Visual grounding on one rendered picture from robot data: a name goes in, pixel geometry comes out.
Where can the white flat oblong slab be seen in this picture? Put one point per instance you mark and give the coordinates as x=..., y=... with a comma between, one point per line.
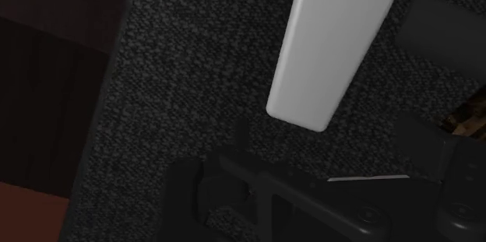
x=330, y=47

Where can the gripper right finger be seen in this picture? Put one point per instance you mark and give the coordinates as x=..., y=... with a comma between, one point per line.
x=465, y=180

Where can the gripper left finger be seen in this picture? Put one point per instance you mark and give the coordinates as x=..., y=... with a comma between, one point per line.
x=303, y=199

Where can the brown patterned object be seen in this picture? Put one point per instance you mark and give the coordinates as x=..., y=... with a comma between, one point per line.
x=470, y=118

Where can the dark grey flat rectangular slab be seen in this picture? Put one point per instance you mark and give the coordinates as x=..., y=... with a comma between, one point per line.
x=444, y=36

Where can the dark grey woven fabric furniture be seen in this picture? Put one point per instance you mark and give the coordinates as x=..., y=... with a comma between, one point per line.
x=197, y=74

